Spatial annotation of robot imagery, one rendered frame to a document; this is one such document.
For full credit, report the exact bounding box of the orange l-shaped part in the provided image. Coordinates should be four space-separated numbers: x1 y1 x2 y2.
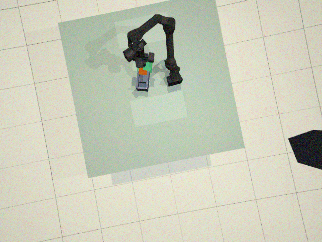
139 68 148 76

